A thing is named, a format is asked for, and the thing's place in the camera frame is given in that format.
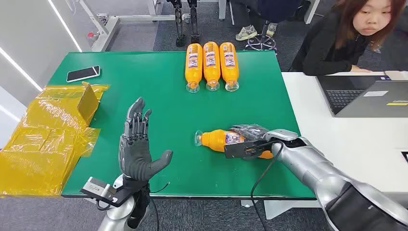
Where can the white metal frame stand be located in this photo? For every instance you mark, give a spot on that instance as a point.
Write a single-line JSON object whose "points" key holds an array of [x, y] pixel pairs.
{"points": [[106, 32]]}

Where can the white table base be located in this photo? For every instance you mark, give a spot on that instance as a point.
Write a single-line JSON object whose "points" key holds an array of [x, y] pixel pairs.
{"points": [[287, 209]]}

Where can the orange juice bottle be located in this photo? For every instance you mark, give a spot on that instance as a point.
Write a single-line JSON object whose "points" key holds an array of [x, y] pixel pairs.
{"points": [[193, 70], [229, 68], [213, 140], [211, 68]]}

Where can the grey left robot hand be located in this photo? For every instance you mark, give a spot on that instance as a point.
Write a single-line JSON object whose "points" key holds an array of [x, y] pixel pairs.
{"points": [[135, 156]]}

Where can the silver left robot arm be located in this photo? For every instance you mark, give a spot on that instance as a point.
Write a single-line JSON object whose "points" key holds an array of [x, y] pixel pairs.
{"points": [[118, 216]]}

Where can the black smartphone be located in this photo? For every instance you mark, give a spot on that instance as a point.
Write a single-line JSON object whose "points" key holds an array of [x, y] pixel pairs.
{"points": [[83, 74]]}

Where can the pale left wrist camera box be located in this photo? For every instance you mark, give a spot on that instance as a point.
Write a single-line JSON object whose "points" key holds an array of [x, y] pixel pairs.
{"points": [[95, 186]]}

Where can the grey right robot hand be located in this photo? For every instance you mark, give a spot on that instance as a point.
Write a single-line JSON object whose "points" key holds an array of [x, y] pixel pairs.
{"points": [[248, 150]]}

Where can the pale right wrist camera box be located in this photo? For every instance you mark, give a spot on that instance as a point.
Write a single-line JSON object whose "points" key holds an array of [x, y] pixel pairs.
{"points": [[282, 134]]}

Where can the black flat object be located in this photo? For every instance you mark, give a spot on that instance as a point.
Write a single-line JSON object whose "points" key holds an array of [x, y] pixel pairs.
{"points": [[405, 157]]}

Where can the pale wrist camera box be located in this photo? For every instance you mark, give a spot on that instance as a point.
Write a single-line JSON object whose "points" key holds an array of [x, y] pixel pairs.
{"points": [[95, 186], [282, 134]]}

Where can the black and grey humanoid robot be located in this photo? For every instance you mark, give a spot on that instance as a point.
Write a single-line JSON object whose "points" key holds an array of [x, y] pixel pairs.
{"points": [[180, 40]]}

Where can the chrome office chair base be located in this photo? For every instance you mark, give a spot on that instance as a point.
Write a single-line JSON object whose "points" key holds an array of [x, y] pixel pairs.
{"points": [[262, 43]]}

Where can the green table mat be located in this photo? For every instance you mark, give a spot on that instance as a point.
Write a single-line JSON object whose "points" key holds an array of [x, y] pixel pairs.
{"points": [[159, 111]]}

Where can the yellow film wrapped packaging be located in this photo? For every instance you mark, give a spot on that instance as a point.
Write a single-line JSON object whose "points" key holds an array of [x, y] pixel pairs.
{"points": [[41, 134]]}

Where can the grey laptop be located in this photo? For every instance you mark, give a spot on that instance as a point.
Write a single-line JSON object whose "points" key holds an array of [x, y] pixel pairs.
{"points": [[350, 95]]}

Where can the pale flat device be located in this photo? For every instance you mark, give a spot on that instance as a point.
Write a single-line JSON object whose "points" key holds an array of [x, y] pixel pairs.
{"points": [[396, 75]]}

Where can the seated person's legs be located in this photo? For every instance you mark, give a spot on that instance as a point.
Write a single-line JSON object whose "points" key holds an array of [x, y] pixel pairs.
{"points": [[247, 33]]}

